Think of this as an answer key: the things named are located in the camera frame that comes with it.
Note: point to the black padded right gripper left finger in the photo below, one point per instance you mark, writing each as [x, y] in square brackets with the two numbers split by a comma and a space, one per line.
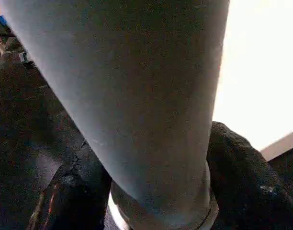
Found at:
[74, 191]

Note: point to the white plastic table top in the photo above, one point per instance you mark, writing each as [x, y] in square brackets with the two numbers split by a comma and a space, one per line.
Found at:
[261, 72]

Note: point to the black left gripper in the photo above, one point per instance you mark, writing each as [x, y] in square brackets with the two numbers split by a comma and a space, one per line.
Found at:
[7, 33]

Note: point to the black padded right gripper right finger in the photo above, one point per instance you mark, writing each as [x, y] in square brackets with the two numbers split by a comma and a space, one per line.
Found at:
[247, 187]

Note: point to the white plastic table leg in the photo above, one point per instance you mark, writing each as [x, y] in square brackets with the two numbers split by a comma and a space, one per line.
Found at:
[137, 95]

